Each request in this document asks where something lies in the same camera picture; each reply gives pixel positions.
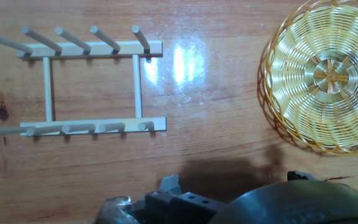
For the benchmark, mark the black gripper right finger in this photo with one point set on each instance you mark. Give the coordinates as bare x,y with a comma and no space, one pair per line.
300,175

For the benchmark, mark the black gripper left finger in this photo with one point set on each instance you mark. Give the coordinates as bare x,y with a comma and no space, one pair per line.
185,205

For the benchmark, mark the wooden dish rack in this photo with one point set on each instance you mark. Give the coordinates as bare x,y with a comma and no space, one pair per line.
92,49

